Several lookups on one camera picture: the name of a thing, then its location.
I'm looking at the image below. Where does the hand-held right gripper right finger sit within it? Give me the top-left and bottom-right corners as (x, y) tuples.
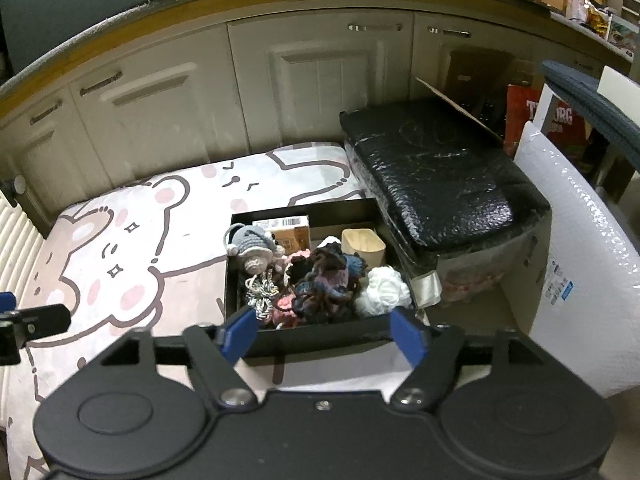
(389, 306), (553, 410)

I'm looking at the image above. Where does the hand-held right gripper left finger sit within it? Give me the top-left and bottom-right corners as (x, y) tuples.
(97, 306), (258, 408)

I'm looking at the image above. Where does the braided cord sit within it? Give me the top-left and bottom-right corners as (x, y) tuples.
(245, 265), (281, 321)

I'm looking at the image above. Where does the white yarn ball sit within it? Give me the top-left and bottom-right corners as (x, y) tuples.
(354, 266), (413, 317)

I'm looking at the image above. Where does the black box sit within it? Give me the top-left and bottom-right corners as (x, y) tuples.
(222, 197), (431, 361)

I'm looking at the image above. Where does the grey crochet toy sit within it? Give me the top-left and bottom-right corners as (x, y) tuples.
(226, 225), (286, 276)

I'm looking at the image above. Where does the dark crochet pouch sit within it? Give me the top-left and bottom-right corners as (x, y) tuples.
(285, 240), (371, 328)

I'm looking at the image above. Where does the yellow tissue packet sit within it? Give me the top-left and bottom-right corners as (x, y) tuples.
(251, 215), (311, 253)

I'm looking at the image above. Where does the cream ribbed suitcase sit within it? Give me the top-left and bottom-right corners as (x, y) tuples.
(0, 172), (48, 261)

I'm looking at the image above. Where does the bear print blanket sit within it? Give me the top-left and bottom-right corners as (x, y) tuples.
(0, 141), (431, 480)

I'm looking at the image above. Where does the black wrapped package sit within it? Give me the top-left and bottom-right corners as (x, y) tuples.
(339, 97), (552, 306)

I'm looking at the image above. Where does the white bubble wrap mailer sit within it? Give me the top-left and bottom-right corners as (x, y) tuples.
(512, 120), (640, 398)

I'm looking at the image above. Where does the cream kitchen cabinet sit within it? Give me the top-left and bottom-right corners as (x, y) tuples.
(0, 10), (616, 231)

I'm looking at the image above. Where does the red Tuborg carton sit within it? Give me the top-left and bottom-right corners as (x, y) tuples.
(502, 84), (591, 158)

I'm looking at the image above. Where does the brown cardboard box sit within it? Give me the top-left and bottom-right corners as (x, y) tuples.
(412, 47), (516, 146)

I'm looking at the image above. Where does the grey cushioned white chair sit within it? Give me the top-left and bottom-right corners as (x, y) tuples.
(535, 60), (640, 201)

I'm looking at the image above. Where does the grey countertop with wood edge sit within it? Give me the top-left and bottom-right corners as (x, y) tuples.
(0, 0), (640, 106)

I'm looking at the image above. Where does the pile of colourful snack packets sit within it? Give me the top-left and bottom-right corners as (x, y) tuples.
(565, 0), (640, 58)

